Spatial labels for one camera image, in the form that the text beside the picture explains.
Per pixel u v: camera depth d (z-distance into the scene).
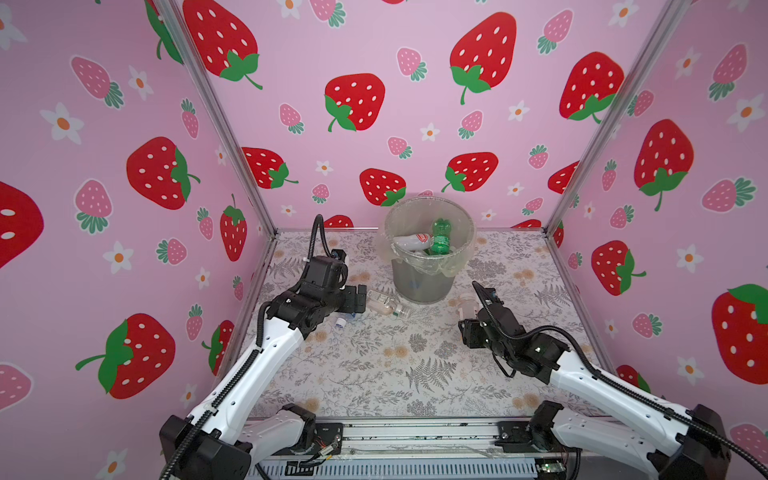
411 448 0.73
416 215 0.95
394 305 0.98
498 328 0.57
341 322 0.91
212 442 0.37
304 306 0.50
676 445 0.40
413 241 0.91
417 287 0.91
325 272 0.55
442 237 0.90
